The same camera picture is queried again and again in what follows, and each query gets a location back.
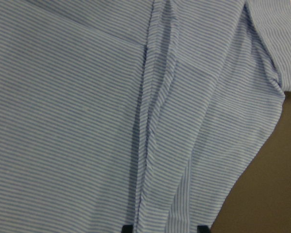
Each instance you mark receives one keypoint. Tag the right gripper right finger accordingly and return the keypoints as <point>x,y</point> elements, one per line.
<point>203,229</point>

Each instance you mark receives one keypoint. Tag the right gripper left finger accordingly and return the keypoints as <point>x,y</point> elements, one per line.
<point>126,229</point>

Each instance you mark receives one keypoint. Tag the light blue striped shirt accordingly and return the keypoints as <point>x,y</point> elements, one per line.
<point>139,113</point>

